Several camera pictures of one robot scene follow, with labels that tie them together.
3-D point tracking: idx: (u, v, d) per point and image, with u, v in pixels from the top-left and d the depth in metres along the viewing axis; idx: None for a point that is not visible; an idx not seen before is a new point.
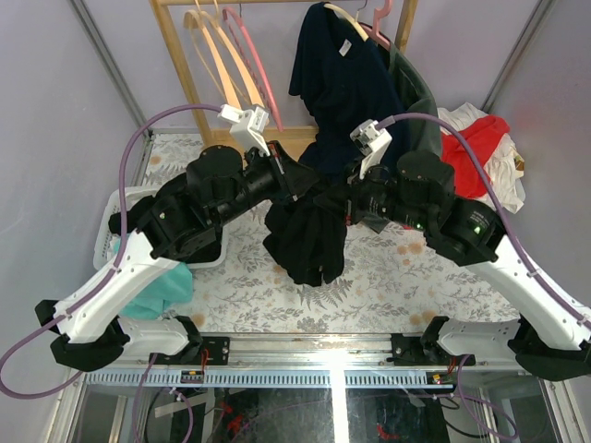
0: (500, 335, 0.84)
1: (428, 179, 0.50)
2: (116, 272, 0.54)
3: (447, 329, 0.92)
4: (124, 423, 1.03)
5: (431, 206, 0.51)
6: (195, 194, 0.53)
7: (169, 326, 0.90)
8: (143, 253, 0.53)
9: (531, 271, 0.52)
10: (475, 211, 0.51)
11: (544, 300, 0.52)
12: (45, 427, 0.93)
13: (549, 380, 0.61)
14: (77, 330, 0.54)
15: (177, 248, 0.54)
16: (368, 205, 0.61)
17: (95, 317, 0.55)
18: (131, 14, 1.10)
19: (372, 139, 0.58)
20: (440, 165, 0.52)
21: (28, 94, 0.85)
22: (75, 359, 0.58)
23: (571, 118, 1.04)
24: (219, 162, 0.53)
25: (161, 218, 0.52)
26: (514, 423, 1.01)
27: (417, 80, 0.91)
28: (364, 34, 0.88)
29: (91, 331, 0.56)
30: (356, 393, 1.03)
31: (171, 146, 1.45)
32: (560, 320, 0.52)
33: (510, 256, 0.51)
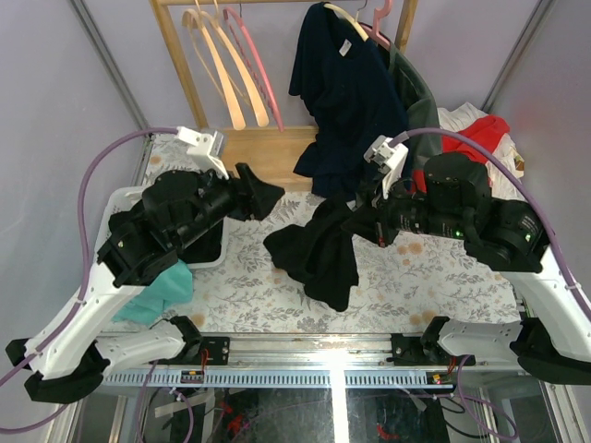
0: (501, 337, 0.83)
1: (456, 180, 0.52)
2: (82, 305, 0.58)
3: (447, 329, 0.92)
4: (124, 422, 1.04)
5: (466, 208, 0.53)
6: (152, 218, 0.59)
7: (159, 334, 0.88)
8: (107, 283, 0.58)
9: (569, 284, 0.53)
10: (524, 218, 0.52)
11: (573, 313, 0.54)
12: (45, 427, 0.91)
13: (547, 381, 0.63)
14: (50, 365, 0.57)
15: (139, 274, 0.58)
16: (399, 221, 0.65)
17: (66, 350, 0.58)
18: (131, 14, 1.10)
19: (388, 158, 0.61)
20: (469, 166, 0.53)
21: (28, 94, 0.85)
22: (55, 395, 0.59)
23: (571, 118, 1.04)
24: (176, 189, 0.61)
25: (119, 245, 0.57)
26: (514, 423, 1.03)
27: (417, 80, 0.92)
28: (365, 34, 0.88)
29: (66, 365, 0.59)
30: (356, 393, 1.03)
31: (171, 146, 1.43)
32: (585, 334, 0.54)
33: (552, 267, 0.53)
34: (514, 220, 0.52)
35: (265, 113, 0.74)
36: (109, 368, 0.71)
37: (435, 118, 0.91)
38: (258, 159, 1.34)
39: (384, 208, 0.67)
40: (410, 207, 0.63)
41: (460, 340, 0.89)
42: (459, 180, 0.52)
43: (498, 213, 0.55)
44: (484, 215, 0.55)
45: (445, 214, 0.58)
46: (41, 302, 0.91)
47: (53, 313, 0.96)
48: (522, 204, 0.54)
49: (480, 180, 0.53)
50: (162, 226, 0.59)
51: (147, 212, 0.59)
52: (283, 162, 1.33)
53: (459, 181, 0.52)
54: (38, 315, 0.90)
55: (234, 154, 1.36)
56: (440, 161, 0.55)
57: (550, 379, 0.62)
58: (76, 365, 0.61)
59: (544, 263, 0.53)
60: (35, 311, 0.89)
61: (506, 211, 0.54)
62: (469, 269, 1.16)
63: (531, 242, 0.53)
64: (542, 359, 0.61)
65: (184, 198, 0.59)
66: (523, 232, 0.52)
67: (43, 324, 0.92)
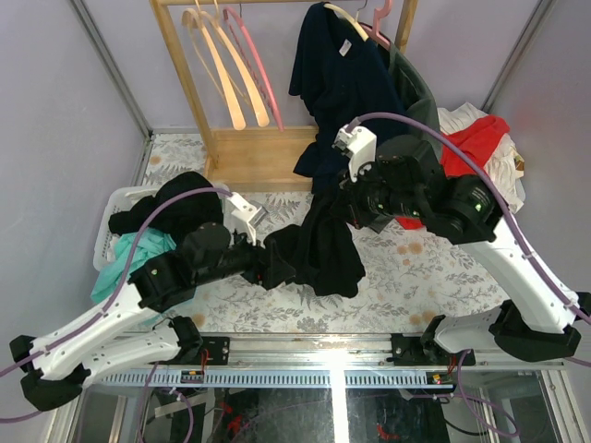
0: (483, 322, 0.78)
1: (404, 158, 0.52)
2: (102, 317, 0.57)
3: (441, 328, 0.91)
4: (124, 423, 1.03)
5: (416, 185, 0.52)
6: (186, 256, 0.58)
7: (152, 340, 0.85)
8: (133, 305, 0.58)
9: (525, 254, 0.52)
10: (476, 188, 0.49)
11: (535, 284, 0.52)
12: (45, 427, 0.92)
13: (523, 357, 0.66)
14: (53, 366, 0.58)
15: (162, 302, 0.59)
16: (367, 203, 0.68)
17: (72, 355, 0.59)
18: (131, 14, 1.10)
19: (349, 143, 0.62)
20: (417, 146, 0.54)
21: (28, 96, 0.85)
22: (41, 397, 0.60)
23: (571, 118, 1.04)
24: (222, 238, 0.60)
25: (152, 274, 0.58)
26: (514, 420, 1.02)
27: (417, 80, 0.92)
28: (365, 34, 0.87)
29: (65, 369, 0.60)
30: (356, 393, 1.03)
31: (171, 146, 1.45)
32: (548, 305, 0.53)
33: (507, 237, 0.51)
34: (465, 191, 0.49)
35: (266, 113, 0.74)
36: (90, 378, 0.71)
37: (436, 118, 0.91)
38: (257, 159, 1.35)
39: (355, 189, 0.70)
40: (377, 190, 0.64)
41: (449, 335, 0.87)
42: (404, 157, 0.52)
43: (452, 187, 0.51)
44: (439, 188, 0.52)
45: (402, 193, 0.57)
46: (41, 302, 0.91)
47: (54, 313, 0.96)
48: (476, 177, 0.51)
49: (427, 156, 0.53)
50: (191, 266, 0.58)
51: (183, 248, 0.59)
52: (282, 162, 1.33)
53: (404, 159, 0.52)
54: (38, 315, 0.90)
55: (234, 155, 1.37)
56: (394, 145, 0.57)
57: (523, 354, 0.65)
58: (69, 371, 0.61)
59: (499, 234, 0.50)
60: (35, 311, 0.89)
61: (459, 185, 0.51)
62: (469, 269, 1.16)
63: (483, 215, 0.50)
64: (515, 336, 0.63)
65: (221, 246, 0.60)
66: (473, 202, 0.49)
67: (43, 324, 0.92)
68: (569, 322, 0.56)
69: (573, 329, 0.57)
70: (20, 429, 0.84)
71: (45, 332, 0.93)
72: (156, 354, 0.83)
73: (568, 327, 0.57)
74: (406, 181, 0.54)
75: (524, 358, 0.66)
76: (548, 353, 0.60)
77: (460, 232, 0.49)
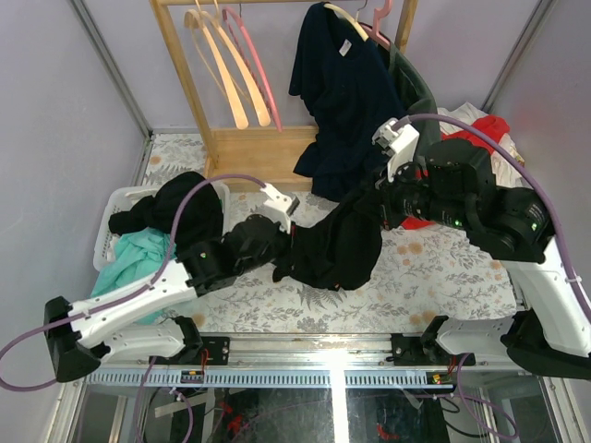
0: (493, 330, 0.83)
1: (459, 165, 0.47)
2: (149, 289, 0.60)
3: (444, 329, 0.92)
4: (124, 424, 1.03)
5: (468, 195, 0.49)
6: (235, 245, 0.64)
7: (162, 329, 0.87)
8: (181, 281, 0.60)
9: (570, 278, 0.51)
10: (532, 206, 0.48)
11: (572, 308, 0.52)
12: (45, 428, 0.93)
13: (532, 372, 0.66)
14: (91, 331, 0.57)
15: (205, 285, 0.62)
16: (403, 206, 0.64)
17: (112, 323, 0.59)
18: (132, 14, 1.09)
19: (391, 140, 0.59)
20: (471, 149, 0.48)
21: (28, 97, 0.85)
22: (66, 365, 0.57)
23: (570, 118, 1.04)
24: (261, 228, 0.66)
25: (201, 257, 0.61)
26: (513, 422, 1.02)
27: (417, 80, 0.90)
28: (365, 34, 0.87)
29: (101, 336, 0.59)
30: (356, 393, 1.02)
31: (171, 147, 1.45)
32: (580, 329, 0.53)
33: (554, 258, 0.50)
34: (521, 208, 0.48)
35: (266, 113, 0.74)
36: (108, 357, 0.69)
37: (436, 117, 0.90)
38: (258, 159, 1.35)
39: (389, 190, 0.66)
40: (416, 192, 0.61)
41: (455, 337, 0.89)
42: (460, 164, 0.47)
43: (502, 200, 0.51)
44: (488, 198, 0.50)
45: (449, 200, 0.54)
46: (41, 302, 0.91)
47: None
48: (529, 192, 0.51)
49: (483, 163, 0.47)
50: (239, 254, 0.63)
51: (231, 237, 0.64)
52: (282, 162, 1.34)
53: (461, 164, 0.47)
54: (38, 315, 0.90)
55: (234, 155, 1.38)
56: (442, 145, 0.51)
57: (536, 369, 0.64)
58: (98, 341, 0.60)
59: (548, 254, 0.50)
60: (35, 311, 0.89)
61: (511, 200, 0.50)
62: (469, 269, 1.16)
63: (540, 232, 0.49)
64: (530, 349, 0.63)
65: (265, 236, 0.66)
66: (529, 220, 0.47)
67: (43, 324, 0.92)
68: None
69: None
70: (19, 429, 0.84)
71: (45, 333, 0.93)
72: (166, 344, 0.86)
73: None
74: (456, 189, 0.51)
75: (531, 371, 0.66)
76: (562, 372, 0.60)
77: (512, 247, 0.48)
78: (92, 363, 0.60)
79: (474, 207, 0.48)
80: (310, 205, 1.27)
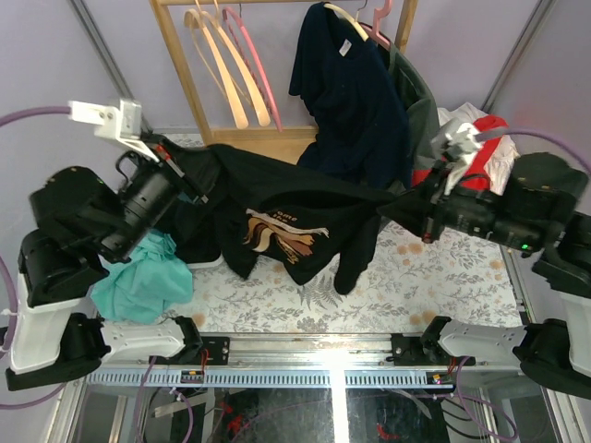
0: (504, 340, 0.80)
1: (558, 193, 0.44)
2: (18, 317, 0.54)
3: (448, 330, 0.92)
4: (123, 423, 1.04)
5: (555, 222, 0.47)
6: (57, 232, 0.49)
7: (163, 330, 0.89)
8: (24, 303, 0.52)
9: None
10: None
11: None
12: (45, 427, 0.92)
13: (546, 387, 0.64)
14: (18, 364, 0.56)
15: (44, 290, 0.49)
16: (456, 221, 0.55)
17: (27, 351, 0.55)
18: (131, 14, 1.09)
19: (468, 153, 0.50)
20: (566, 173, 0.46)
21: (27, 97, 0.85)
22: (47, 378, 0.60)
23: (570, 118, 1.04)
24: (73, 187, 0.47)
25: (31, 252, 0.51)
26: (513, 424, 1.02)
27: (417, 80, 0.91)
28: (365, 34, 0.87)
29: (37, 359, 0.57)
30: (356, 392, 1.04)
31: None
32: None
33: None
34: None
35: (266, 113, 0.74)
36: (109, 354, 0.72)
37: (436, 117, 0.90)
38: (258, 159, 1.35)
39: (448, 203, 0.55)
40: (475, 204, 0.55)
41: (461, 340, 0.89)
42: (559, 192, 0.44)
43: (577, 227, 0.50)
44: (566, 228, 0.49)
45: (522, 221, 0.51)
46: None
47: None
48: None
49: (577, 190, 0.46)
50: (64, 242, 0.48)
51: None
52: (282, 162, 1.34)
53: (560, 192, 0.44)
54: None
55: None
56: (528, 163, 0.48)
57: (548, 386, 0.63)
58: (53, 357, 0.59)
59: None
60: None
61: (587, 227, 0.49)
62: (469, 269, 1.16)
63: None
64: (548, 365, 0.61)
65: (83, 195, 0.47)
66: None
67: None
68: None
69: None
70: (20, 429, 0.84)
71: None
72: (166, 344, 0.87)
73: None
74: (537, 215, 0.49)
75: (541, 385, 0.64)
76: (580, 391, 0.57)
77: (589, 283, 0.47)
78: (87, 362, 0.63)
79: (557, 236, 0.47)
80: None
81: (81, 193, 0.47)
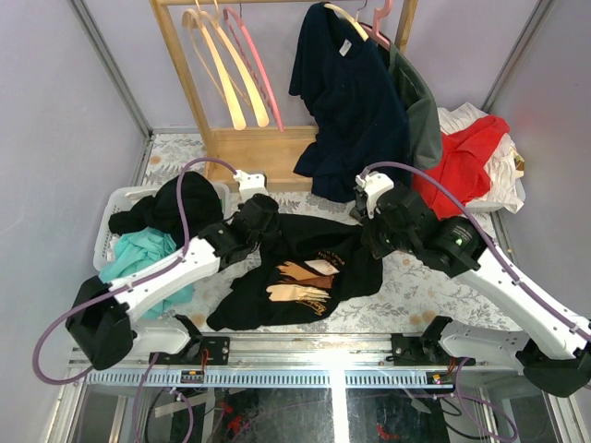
0: (507, 344, 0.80)
1: (395, 204, 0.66)
2: (182, 260, 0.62)
3: (450, 331, 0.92)
4: (124, 424, 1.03)
5: (409, 226, 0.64)
6: (247, 221, 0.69)
7: (170, 323, 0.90)
8: (209, 253, 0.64)
9: (514, 280, 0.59)
10: (458, 227, 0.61)
11: (529, 309, 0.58)
12: (45, 428, 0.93)
13: (556, 395, 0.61)
14: (137, 302, 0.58)
15: (226, 259, 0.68)
16: (381, 236, 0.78)
17: (151, 295, 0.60)
18: (131, 15, 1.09)
19: (366, 187, 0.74)
20: (406, 192, 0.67)
21: (28, 96, 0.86)
22: (110, 345, 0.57)
23: (571, 118, 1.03)
24: (266, 203, 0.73)
25: (221, 231, 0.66)
26: (514, 425, 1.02)
27: (417, 80, 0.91)
28: (365, 34, 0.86)
29: (142, 308, 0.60)
30: (356, 393, 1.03)
31: (171, 146, 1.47)
32: (550, 327, 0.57)
33: (492, 265, 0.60)
34: (449, 231, 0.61)
35: (267, 113, 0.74)
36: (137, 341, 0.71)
37: (436, 118, 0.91)
38: (257, 158, 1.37)
39: (373, 223, 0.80)
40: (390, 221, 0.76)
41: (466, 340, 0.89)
42: (396, 203, 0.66)
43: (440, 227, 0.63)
44: (428, 229, 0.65)
45: (400, 233, 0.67)
46: (42, 303, 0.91)
47: (53, 313, 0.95)
48: (459, 218, 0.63)
49: (415, 202, 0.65)
50: (251, 228, 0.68)
51: (243, 216, 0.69)
52: (282, 162, 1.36)
53: (396, 204, 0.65)
54: (39, 314, 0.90)
55: (235, 155, 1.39)
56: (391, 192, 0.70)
57: (558, 392, 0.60)
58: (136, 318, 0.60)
59: (483, 264, 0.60)
60: (36, 311, 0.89)
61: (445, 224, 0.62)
62: None
63: (474, 255, 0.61)
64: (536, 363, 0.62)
65: (271, 209, 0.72)
66: (454, 237, 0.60)
67: (44, 323, 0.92)
68: (582, 347, 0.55)
69: (586, 354, 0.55)
70: (20, 429, 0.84)
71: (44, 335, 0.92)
72: (174, 337, 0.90)
73: (580, 351, 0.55)
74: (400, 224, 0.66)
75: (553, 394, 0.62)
76: (570, 380, 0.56)
77: (447, 266, 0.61)
78: (127, 344, 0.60)
79: (414, 235, 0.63)
80: (310, 205, 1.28)
81: (269, 203, 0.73)
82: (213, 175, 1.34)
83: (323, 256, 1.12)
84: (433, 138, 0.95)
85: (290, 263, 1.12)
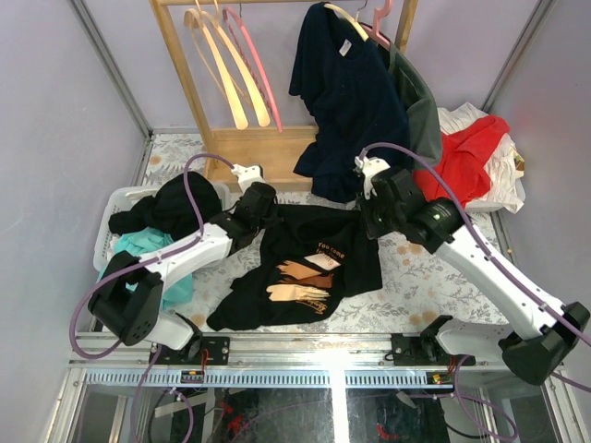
0: (493, 334, 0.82)
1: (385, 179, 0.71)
2: (200, 239, 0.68)
3: (447, 326, 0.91)
4: (124, 424, 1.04)
5: (396, 201, 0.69)
6: (249, 207, 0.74)
7: (176, 317, 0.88)
8: (222, 234, 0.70)
9: (487, 255, 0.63)
10: (440, 206, 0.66)
11: (500, 284, 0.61)
12: (45, 427, 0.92)
13: (533, 380, 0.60)
14: (167, 271, 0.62)
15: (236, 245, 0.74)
16: (372, 215, 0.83)
17: (177, 269, 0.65)
18: (132, 15, 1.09)
19: (364, 168, 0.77)
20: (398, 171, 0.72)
21: (28, 96, 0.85)
22: (142, 314, 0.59)
23: (571, 118, 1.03)
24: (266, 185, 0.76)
25: (228, 219, 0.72)
26: (514, 423, 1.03)
27: (417, 80, 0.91)
28: (365, 34, 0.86)
29: (169, 280, 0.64)
30: (356, 393, 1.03)
31: (171, 146, 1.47)
32: (519, 303, 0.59)
33: (467, 240, 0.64)
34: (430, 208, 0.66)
35: (267, 113, 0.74)
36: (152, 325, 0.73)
37: (436, 118, 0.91)
38: (258, 158, 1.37)
39: (367, 204, 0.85)
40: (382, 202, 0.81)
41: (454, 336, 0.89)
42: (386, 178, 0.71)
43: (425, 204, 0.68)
44: (415, 206, 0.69)
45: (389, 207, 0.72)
46: (42, 303, 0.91)
47: (52, 313, 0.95)
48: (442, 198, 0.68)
49: (404, 180, 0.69)
50: (255, 213, 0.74)
51: (246, 202, 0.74)
52: (282, 162, 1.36)
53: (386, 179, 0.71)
54: (39, 314, 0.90)
55: (235, 155, 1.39)
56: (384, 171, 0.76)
57: (534, 375, 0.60)
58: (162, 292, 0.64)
59: (457, 237, 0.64)
60: (35, 311, 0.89)
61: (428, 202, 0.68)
62: None
63: (450, 229, 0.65)
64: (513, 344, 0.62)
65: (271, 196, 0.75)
66: (434, 214, 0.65)
67: (45, 323, 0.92)
68: (549, 325, 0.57)
69: (552, 331, 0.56)
70: (20, 429, 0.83)
71: (44, 335, 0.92)
72: (179, 330, 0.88)
73: (547, 328, 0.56)
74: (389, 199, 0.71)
75: (531, 378, 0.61)
76: (541, 357, 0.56)
77: (424, 239, 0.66)
78: (153, 317, 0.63)
79: (399, 209, 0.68)
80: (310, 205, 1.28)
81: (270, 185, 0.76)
82: (213, 175, 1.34)
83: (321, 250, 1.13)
84: (433, 138, 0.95)
85: (290, 263, 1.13)
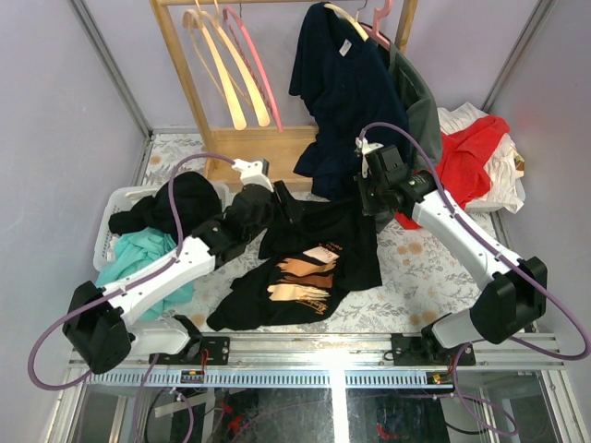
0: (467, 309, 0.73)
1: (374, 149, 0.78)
2: (175, 261, 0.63)
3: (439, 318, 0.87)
4: (123, 424, 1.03)
5: (381, 171, 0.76)
6: (238, 214, 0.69)
7: (171, 325, 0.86)
8: (203, 253, 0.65)
9: (452, 212, 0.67)
10: (418, 175, 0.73)
11: (461, 236, 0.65)
12: (45, 427, 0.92)
13: (497, 337, 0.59)
14: (131, 305, 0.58)
15: (223, 257, 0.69)
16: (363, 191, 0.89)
17: (148, 296, 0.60)
18: (131, 15, 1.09)
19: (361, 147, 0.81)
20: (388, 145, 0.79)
21: (27, 97, 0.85)
22: (108, 348, 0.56)
23: (571, 118, 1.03)
24: (259, 193, 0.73)
25: (213, 231, 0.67)
26: (514, 419, 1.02)
27: (416, 79, 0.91)
28: (364, 34, 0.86)
29: (137, 313, 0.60)
30: (356, 393, 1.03)
31: (171, 146, 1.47)
32: (476, 253, 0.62)
33: (436, 201, 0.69)
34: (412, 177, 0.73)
35: (266, 113, 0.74)
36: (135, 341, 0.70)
37: (435, 117, 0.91)
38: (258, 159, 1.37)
39: (361, 183, 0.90)
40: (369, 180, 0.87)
41: (443, 327, 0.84)
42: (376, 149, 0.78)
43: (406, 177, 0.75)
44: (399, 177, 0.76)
45: (377, 179, 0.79)
46: (42, 303, 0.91)
47: (52, 314, 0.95)
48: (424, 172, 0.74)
49: (391, 153, 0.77)
50: (245, 221, 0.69)
51: (233, 211, 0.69)
52: (282, 162, 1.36)
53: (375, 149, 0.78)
54: (39, 314, 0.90)
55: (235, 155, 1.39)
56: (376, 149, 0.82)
57: (498, 334, 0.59)
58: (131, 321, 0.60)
59: (428, 199, 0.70)
60: (36, 310, 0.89)
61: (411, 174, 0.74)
62: None
63: (424, 194, 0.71)
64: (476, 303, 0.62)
65: (262, 200, 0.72)
66: (412, 182, 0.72)
67: (45, 323, 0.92)
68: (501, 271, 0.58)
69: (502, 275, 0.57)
70: (20, 429, 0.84)
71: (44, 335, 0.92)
72: (174, 339, 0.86)
73: (499, 273, 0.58)
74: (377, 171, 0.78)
75: (496, 336, 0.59)
76: (493, 303, 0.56)
77: (401, 204, 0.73)
78: (127, 346, 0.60)
79: (383, 178, 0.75)
80: None
81: (263, 191, 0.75)
82: (213, 175, 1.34)
83: (319, 244, 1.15)
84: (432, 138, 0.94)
85: (290, 262, 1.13)
